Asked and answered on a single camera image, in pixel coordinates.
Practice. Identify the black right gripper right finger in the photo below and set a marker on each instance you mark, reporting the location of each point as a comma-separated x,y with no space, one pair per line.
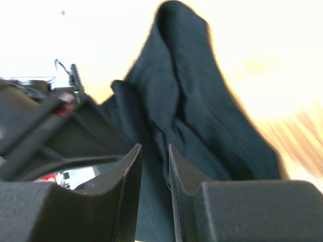
261,210

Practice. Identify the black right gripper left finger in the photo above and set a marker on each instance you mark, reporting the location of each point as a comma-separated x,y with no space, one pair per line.
102,209

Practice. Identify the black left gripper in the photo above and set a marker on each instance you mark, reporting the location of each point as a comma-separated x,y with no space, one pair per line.
61,131

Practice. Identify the black t-shirt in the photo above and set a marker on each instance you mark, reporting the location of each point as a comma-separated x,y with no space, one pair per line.
175,94

